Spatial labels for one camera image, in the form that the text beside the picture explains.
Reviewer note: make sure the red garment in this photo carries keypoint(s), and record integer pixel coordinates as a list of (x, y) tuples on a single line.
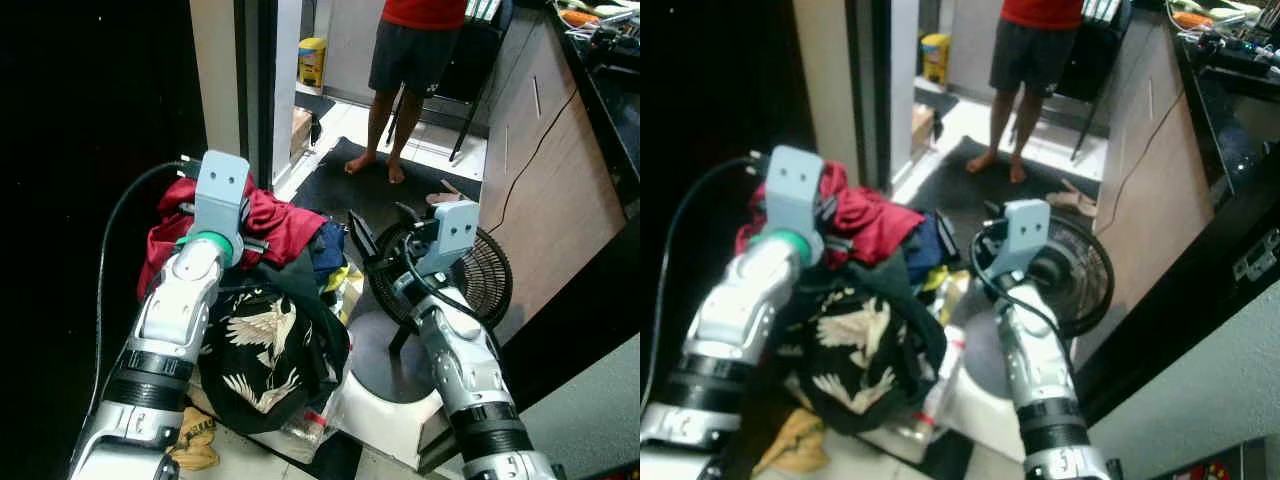
[(275, 225), (865, 215)]

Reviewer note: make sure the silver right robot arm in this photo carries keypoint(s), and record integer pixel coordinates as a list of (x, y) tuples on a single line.
[(465, 370), (1040, 375)]

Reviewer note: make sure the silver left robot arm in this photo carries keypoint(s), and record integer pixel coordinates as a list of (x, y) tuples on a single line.
[(170, 330), (745, 320)]

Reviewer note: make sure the blue garment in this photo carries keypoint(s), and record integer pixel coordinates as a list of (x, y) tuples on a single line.
[(922, 248), (328, 250)]

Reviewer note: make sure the black floor mat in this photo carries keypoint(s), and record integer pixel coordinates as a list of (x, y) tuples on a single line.
[(370, 195), (960, 190)]

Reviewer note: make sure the beige slippers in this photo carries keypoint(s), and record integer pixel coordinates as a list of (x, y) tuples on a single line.
[(1075, 200), (445, 195)]

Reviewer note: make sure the yellow packet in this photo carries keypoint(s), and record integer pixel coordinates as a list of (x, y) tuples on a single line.
[(950, 290), (345, 290)]

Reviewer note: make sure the black floor fan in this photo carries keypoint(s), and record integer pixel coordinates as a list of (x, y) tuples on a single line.
[(1085, 270), (482, 280)]

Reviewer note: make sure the black bird print garment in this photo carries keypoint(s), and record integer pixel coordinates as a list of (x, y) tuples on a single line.
[(265, 340), (865, 350)]

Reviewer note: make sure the cardboard box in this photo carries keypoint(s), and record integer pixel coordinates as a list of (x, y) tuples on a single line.
[(300, 130), (922, 125)]

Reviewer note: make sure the white plastic stool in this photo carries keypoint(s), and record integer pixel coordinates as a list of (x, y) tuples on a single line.
[(385, 395)]

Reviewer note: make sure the person in red shirt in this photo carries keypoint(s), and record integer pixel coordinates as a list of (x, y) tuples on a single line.
[(1035, 60), (410, 60)]

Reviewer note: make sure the black chair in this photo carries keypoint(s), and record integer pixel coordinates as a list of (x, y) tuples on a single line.
[(1097, 70), (472, 70)]

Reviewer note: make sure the brown wooden cabinet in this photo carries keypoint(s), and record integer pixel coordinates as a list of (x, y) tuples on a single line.
[(560, 180), (1150, 190)]

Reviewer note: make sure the clear plastic bag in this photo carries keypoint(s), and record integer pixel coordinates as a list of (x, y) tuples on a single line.
[(935, 400), (305, 425)]

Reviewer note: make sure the yellow container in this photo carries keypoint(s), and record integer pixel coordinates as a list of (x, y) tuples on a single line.
[(935, 58), (312, 62)]

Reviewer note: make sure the yellow cloth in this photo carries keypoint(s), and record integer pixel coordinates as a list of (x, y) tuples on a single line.
[(790, 445), (195, 440)]

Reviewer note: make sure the black countertop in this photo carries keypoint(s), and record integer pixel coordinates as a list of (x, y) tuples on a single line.
[(1240, 130), (615, 120)]

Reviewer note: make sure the orange object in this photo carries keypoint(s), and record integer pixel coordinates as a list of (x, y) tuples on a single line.
[(580, 17), (1193, 19)]

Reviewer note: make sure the red printed box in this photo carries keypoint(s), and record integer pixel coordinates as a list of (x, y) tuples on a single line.
[(1215, 465)]

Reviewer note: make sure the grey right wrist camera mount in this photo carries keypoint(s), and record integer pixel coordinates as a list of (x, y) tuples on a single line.
[(457, 230), (1026, 230)]

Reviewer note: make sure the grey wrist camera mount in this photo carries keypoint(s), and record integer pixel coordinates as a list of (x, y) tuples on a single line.
[(222, 195), (1026, 230), (457, 230), (795, 190)]

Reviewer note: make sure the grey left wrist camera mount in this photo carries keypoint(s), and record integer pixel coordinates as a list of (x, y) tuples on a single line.
[(795, 190), (222, 195)]

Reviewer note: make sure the black door frame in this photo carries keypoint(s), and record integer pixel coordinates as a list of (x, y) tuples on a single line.
[(868, 80), (255, 80)]

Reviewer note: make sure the metal bracket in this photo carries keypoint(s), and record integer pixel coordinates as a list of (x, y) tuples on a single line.
[(1255, 258)]

